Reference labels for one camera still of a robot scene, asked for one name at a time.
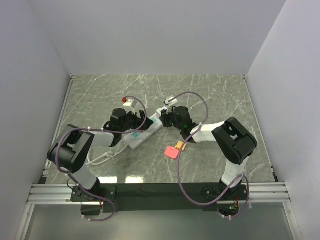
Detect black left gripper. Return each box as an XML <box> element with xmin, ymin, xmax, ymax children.
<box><xmin>119</xmin><ymin>108</ymin><xmax>154</xmax><ymax>133</ymax></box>

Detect white power strip colourful sockets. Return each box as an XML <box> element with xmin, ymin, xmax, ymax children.
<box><xmin>123</xmin><ymin>107</ymin><xmax>167</xmax><ymax>150</ymax></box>

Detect yellow charger plug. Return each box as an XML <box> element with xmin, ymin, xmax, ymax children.
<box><xmin>175</xmin><ymin>140</ymin><xmax>186</xmax><ymax>152</ymax></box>

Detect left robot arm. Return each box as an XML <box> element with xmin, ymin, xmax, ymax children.
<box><xmin>47</xmin><ymin>108</ymin><xmax>154</xmax><ymax>201</ymax></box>

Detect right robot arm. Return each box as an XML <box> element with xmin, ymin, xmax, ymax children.
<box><xmin>157</xmin><ymin>106</ymin><xmax>258</xmax><ymax>200</ymax></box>

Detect pink charger plug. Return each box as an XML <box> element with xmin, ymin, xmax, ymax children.
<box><xmin>164</xmin><ymin>146</ymin><xmax>180</xmax><ymax>159</ymax></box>

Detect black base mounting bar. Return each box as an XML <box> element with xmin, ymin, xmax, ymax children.
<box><xmin>70</xmin><ymin>183</ymin><xmax>248</xmax><ymax>216</ymax></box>

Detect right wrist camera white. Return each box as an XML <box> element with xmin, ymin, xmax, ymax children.
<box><xmin>164</xmin><ymin>96</ymin><xmax>178</xmax><ymax>107</ymax></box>

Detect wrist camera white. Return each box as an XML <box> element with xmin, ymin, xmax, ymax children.
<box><xmin>121</xmin><ymin>97</ymin><xmax>136</xmax><ymax>108</ymax></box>
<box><xmin>164</xmin><ymin>96</ymin><xmax>178</xmax><ymax>107</ymax></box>

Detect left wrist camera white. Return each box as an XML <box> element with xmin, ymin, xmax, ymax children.
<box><xmin>121</xmin><ymin>97</ymin><xmax>136</xmax><ymax>108</ymax></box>

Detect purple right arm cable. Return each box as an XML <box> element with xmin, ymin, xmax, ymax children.
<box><xmin>168</xmin><ymin>91</ymin><xmax>251</xmax><ymax>220</ymax></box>

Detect aluminium frame rail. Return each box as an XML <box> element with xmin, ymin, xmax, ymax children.
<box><xmin>14</xmin><ymin>73</ymin><xmax>76</xmax><ymax>240</ymax></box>

